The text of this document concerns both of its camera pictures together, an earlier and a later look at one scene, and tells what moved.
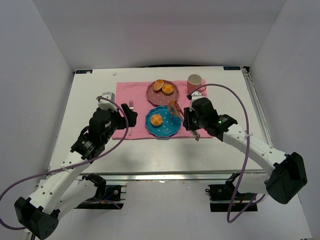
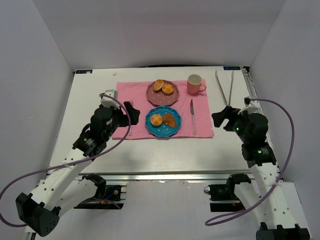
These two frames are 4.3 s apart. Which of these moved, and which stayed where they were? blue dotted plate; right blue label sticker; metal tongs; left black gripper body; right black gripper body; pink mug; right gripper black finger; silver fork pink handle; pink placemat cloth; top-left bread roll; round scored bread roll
Moved: right gripper black finger; metal tongs; right black gripper body
Stayed: round scored bread roll; left black gripper body; pink mug; right blue label sticker; pink placemat cloth; blue dotted plate; silver fork pink handle; top-left bread roll
